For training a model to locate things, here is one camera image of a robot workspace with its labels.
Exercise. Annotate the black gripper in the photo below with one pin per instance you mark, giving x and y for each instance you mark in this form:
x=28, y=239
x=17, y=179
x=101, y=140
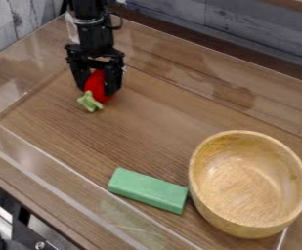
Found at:
x=84, y=59

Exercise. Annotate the red plush strawberry toy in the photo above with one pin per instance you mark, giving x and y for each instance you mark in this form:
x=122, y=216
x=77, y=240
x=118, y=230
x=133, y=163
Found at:
x=94, y=98

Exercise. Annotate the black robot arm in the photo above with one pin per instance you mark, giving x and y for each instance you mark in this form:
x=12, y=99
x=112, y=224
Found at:
x=96, y=28

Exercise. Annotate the clear acrylic tray walls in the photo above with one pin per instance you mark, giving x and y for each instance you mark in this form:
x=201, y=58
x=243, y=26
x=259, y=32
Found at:
x=185, y=92

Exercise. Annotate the green rectangular block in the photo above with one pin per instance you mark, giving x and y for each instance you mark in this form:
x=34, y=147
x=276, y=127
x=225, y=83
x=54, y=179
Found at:
x=149, y=190

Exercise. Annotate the wooden bowl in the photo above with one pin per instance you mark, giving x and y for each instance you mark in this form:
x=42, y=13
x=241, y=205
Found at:
x=245, y=180

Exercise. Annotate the black device with knob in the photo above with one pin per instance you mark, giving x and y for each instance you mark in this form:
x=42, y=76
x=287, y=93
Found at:
x=25, y=240

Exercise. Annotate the clear acrylic corner bracket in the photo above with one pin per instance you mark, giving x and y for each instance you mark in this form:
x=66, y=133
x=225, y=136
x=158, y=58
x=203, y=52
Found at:
x=72, y=29

